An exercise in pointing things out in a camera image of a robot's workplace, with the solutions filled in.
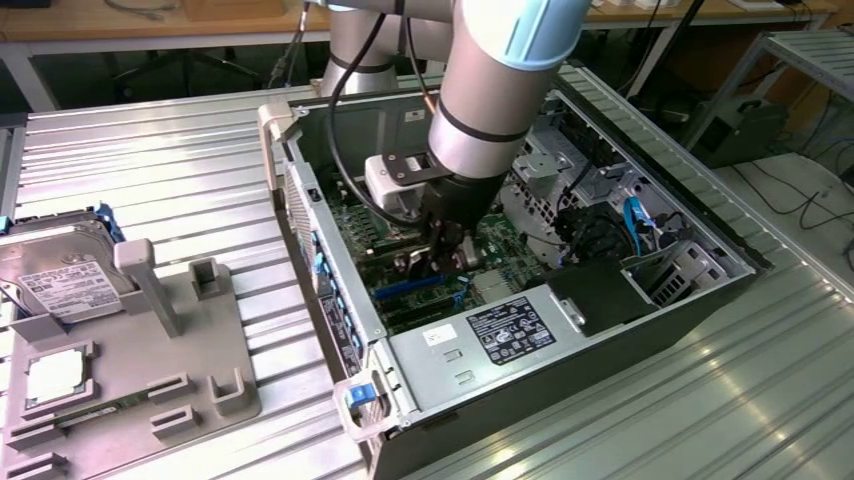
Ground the black wire bundle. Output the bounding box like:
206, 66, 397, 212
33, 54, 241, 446
552, 204, 632, 266

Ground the silver disk bay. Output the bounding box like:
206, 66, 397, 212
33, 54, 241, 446
499, 92, 641, 251

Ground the blue data wire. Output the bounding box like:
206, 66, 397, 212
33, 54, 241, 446
619, 195, 652, 259

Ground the green RAM stick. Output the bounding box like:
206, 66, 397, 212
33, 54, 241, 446
56, 392, 152, 429

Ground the dark camera cable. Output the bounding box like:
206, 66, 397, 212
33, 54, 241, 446
329, 9, 441, 226

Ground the black expansion slot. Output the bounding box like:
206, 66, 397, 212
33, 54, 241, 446
385, 297, 465, 329

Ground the silver chipset heatsink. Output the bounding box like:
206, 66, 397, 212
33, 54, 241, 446
473, 273, 515, 301

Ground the grey power supply unit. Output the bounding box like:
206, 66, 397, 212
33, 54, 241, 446
385, 294, 588, 416

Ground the silver hard disk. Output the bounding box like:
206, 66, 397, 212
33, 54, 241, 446
0, 222, 134, 321

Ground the blue expansion slot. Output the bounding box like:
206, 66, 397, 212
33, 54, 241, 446
370, 273, 446, 302

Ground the grey parts rack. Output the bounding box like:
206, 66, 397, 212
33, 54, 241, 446
0, 237, 262, 480

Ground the black box device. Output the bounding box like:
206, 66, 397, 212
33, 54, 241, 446
692, 99, 788, 169

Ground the open black PC case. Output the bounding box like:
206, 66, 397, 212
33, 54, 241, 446
256, 72, 775, 480

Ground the wooden desk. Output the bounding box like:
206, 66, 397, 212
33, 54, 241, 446
0, 0, 835, 59

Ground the metal slat table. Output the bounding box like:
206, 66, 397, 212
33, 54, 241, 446
685, 29, 854, 151

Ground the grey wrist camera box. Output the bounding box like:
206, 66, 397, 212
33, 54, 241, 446
362, 152, 455, 221

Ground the blue disk caddy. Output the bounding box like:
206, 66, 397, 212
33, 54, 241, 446
0, 199, 128, 251

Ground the silver CPU chip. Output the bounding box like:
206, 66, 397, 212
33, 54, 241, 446
24, 349, 92, 401

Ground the green motherboard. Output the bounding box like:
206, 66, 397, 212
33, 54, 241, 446
318, 164, 555, 336

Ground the black fan shroud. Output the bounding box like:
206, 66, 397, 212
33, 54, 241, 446
523, 257, 659, 339

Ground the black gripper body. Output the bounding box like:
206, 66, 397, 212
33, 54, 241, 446
417, 172, 507, 235

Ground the grey hanging cable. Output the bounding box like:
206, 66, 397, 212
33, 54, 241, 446
269, 0, 314, 87

